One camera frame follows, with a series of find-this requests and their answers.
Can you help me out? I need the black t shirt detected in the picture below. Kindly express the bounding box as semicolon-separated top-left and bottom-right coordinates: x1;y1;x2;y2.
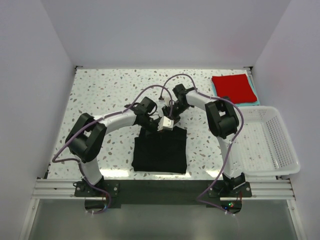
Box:
131;126;187;174

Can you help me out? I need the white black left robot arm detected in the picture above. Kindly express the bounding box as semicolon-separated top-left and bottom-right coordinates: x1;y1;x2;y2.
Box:
65;97;160;196

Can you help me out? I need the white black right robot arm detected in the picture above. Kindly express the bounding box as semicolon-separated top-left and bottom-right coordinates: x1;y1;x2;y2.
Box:
162;84;246;197

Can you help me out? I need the folded red t shirt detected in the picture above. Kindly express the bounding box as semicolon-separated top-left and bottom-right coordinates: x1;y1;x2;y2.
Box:
211;74;258;105

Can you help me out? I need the folded teal t shirt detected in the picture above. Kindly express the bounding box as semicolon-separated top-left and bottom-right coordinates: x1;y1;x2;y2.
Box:
211;76;261;107

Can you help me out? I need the white plastic basket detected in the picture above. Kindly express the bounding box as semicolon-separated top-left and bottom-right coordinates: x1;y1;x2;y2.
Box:
233;106;301;177

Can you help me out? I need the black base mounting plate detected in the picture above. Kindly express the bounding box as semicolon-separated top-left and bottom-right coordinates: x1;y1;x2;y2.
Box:
72;179;253;213

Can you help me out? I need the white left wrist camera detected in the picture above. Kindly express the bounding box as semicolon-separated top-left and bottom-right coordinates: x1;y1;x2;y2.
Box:
157;116;174;132

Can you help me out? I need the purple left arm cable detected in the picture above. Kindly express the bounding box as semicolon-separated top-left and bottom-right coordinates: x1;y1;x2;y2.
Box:
52;85;173;215

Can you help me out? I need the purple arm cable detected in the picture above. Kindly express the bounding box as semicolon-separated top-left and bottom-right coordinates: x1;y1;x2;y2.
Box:
52;85;173;215
159;73;247;213

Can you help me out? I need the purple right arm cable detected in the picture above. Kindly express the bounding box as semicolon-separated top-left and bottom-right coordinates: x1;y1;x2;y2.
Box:
159;73;247;213

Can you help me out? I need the aluminium rail frame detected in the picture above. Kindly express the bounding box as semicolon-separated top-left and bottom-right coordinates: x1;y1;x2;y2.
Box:
18;65;305;240

